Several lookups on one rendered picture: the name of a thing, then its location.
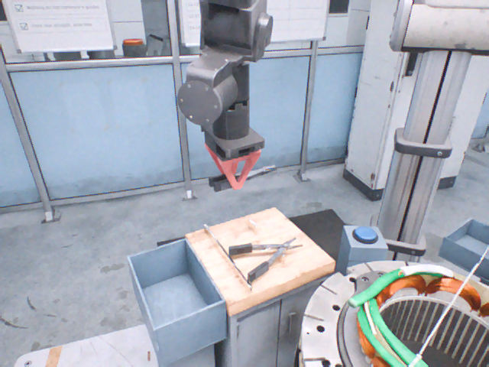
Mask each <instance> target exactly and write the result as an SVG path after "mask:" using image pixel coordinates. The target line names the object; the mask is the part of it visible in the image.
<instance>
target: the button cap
mask: <svg viewBox="0 0 489 367"><path fill-rule="evenodd" d="M355 235H356V236H357V238H358V239H360V240H362V241H366V242H371V241H374V240H375V238H376V233H375V231H374V230H373V229H372V228H370V227H367V226H359V227H358V228H357V229H356V230H355Z"/></svg>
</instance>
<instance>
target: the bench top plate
mask: <svg viewBox="0 0 489 367"><path fill-rule="evenodd" d="M57 347H60V346H55V347H52V348H57ZM62 347H63V348H62V352H60V357H59V360H58V363H57V367H118V365H119V366H121V367H158V365H157V357H156V354H155V351H154V348H153V346H152V343H151V339H150V337H149V334H148V332H147V328H146V326H145V324H144V325H141V326H136V327H132V328H129V329H126V330H119V331H116V332H113V333H107V334H103V335H100V336H94V337H90V338H87V339H81V340H78V341H75V342H71V343H67V344H66V345H62ZM52 348H49V349H43V350H40V351H36V352H31V353H28V354H26V355H23V356H19V357H17V360H16V362H15V364H14V367H44V366H45V363H46V361H47V357H48V354H49V351H50V349H52Z"/></svg>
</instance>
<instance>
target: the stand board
mask: <svg viewBox="0 0 489 367"><path fill-rule="evenodd" d="M250 218H251V219H252V220H253V221H254V222H255V223H256V225H257V226H258V234H257V235H255V234H254V233H253V232H252V231H251V229H250V228H249V227H248V219H250ZM209 229H210V230H211V232H212V233H213V235H214V236H215V237H216V238H217V239H218V241H219V242H220V244H221V245H222V247H223V248H224V249H225V250H226V251H227V252H228V253H229V246H232V245H241V244H247V243H252V245H262V244H283V243H285V242H286V241H288V240H290V239H292V238H294V237H296V240H294V241H293V242H291V243H290V244H291V245H299V244H303V246H301V247H298V248H293V249H290V250H289V249H288V250H286V251H285V252H284V254H285V264H282V263H281V262H280V261H279V260H278V259H277V260H276V261H275V262H274V263H273V264H272V265H271V266H270V267H269V270H268V271H266V272H265V273H264V274H263V275H262V276H260V277H259V278H258V279H257V280H255V281H253V282H250V284H251V285H252V287H253V288H252V293H251V294H249V292H248V291H247V289H246V288H245V286H244V285H243V284H242V283H241V281H240V280H239V278H238V277H237V275H236V273H235V272H234V271H233V269H232V267H231V266H230V265H229V264H228V263H227V262H226V260H225V259H224V258H223V257H222V255H221V253H220V252H219V250H218V249H217V248H216V247H215V245H214V244H213V242H212V241H211V239H210V238H209V237H208V236H207V234H206V233H205V231H204V229H200V230H198V231H195V232H191V233H188V234H185V238H187V239H188V241H189V243H190V244H191V246H192V247H193V249H194V250H195V252H196V254H197V255H198V256H199V259H200V260H201V262H202V263H203V265H204V266H205V268H206V270H207V272H208V273H209V275H210V277H211V278H212V280H213V281H214V283H215V285H216V287H217V288H218V289H219V291H220V293H221V294H222V296H223V297H224V299H225V308H226V312H227V313H228V315H229V316H232V315H234V314H237V313H239V312H242V311H243V310H247V309H248V308H250V307H253V306H255V305H258V304H260V303H262V302H265V301H266V300H270V299H271V298H273V297H276V296H278V295H281V294H283V293H286V292H288V291H291V290H292V289H294V288H297V287H299V286H302V285H304V284H306V283H309V282H310V281H314V280H315V279H317V278H320V277H322V276H325V275H327V274H331V273H332V272H334V270H335V261H334V260H333V259H332V258H330V257H329V256H328V255H327V254H326V253H325V252H324V251H323V250H322V249H321V248H320V247H319V246H318V245H317V244H316V243H315V242H314V241H312V240H311V239H310V238H309V237H308V236H307V235H306V234H304V233H303V232H302V231H301V230H300V229H299V228H298V227H296V226H295V225H294V224H293V223H292V222H291V221H289V220H288V218H286V217H285V215H284V214H282V213H281V212H280V211H279V210H278V209H277V208H276V207H274V208H271V209H266V210H264V211H261V212H258V213H254V214H251V215H248V216H244V217H241V218H238V219H234V220H231V221H228V222H224V223H221V224H218V225H215V226H210V227H209ZM273 252H274V250H266V251H263V252H262V251H261V250H254V251H253V252H251V253H246V254H240V255H231V257H232V259H233V260H234V261H235V263H236V264H237V266H238V267H239V268H240V269H241V271H242V272H243V273H244V275H245V277H246V278H247V279H248V272H249V271H250V270H252V269H253V268H255V267H257V266H258V265H259V264H261V263H262V262H264V261H267V260H268V259H269V258H270V257H271V256H272V255H273Z"/></svg>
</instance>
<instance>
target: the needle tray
mask: <svg viewBox="0 0 489 367"><path fill-rule="evenodd" d="M488 245H489V225H488V224H486V223H484V222H481V221H479V220H477V219H472V218H469V219H468V220H466V221H465V222H463V223H462V224H461V225H460V226H458V227H457V228H456V229H454V230H452V231H451V232H450V233H449V234H448V235H445V236H444V237H443V238H442V242H441V245H440V246H439V250H438V253H437V255H438V256H439V257H441V258H444V259H445V260H447V261H450V262H451V263H453V264H454V265H457V266H458V267H460V268H461V269H462V270H464V271H466V272H468V273H471V272H472V270H473V268H474V267H475V265H476V264H477V263H478V264H479V261H480V260H481V257H482V255H483V254H484V252H485V250H486V248H487V247H488ZM473 275H474V276H476V277H478V278H480V281H479V282H480V283H482V284H485V285H487V286H488V287H489V249H488V250H487V253H486V254H485V256H484V258H483V259H482V261H481V263H480V264H479V266H478V267H477V268H476V270H475V271H474V273H473Z"/></svg>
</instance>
